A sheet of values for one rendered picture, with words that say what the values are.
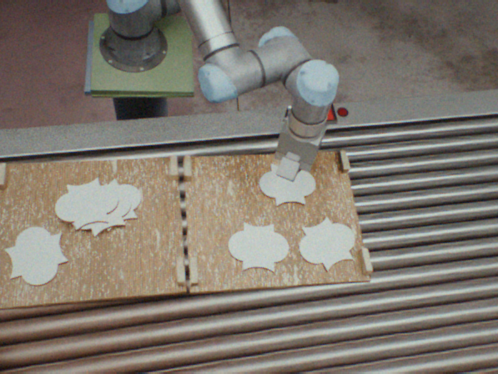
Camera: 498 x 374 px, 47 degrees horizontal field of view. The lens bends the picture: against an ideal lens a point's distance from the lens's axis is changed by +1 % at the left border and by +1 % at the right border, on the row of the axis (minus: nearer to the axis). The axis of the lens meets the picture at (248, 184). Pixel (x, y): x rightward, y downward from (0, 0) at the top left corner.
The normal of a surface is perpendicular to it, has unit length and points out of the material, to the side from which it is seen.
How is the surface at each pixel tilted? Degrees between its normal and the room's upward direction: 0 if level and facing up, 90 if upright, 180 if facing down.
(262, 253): 0
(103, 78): 3
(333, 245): 0
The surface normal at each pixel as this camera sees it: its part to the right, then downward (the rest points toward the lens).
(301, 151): -0.40, 0.77
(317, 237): 0.09, -0.51
